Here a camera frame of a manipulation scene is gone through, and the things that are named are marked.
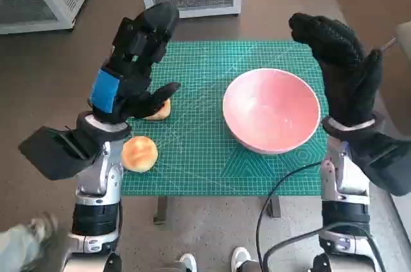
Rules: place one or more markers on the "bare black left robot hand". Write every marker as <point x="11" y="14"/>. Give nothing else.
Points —
<point x="135" y="92"/>

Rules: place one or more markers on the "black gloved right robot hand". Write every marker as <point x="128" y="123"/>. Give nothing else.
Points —
<point x="346" y="86"/>

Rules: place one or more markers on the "long twisted bread loaf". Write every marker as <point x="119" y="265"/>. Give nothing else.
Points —
<point x="162" y="112"/>

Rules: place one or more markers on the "round bread bun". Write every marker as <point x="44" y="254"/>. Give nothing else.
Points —
<point x="139" y="155"/>

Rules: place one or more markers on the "pink bowl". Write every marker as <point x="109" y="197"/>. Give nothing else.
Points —
<point x="269" y="108"/>

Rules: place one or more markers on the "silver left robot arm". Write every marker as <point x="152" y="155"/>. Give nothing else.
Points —
<point x="106" y="169"/>

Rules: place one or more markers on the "green cutting mat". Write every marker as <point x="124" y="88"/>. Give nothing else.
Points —
<point x="199" y="92"/>

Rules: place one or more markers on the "pale grey chair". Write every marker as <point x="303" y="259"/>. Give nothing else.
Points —
<point x="404" y="39"/>

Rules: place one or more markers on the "grey metal table leg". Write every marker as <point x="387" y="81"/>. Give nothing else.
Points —
<point x="275" y="206"/>
<point x="160" y="209"/>

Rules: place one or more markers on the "white shoe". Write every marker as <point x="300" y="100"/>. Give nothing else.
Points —
<point x="188" y="262"/>
<point x="240" y="257"/>

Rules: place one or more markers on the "person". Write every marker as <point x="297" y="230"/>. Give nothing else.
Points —
<point x="19" y="246"/>

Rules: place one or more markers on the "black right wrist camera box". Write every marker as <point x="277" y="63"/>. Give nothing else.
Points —
<point x="388" y="169"/>

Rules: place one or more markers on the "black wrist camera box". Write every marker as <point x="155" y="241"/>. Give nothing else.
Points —
<point x="388" y="169"/>
<point x="54" y="153"/>

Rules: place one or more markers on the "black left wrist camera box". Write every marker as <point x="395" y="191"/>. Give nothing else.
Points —
<point x="54" y="153"/>

